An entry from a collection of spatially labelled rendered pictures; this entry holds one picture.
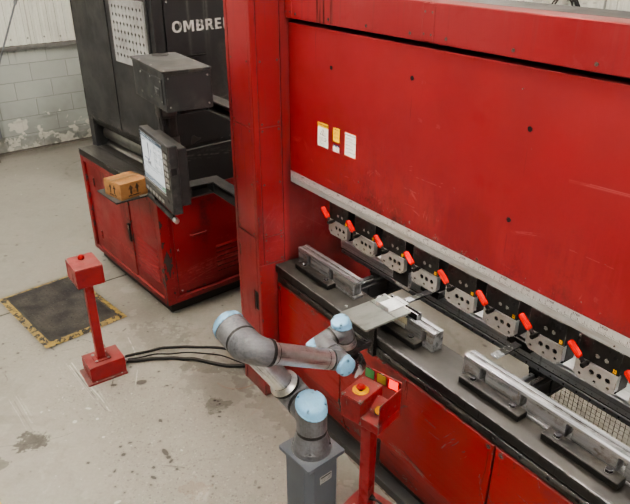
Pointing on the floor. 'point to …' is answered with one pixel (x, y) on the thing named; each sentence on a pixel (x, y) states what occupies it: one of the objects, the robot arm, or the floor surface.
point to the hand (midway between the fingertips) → (360, 371)
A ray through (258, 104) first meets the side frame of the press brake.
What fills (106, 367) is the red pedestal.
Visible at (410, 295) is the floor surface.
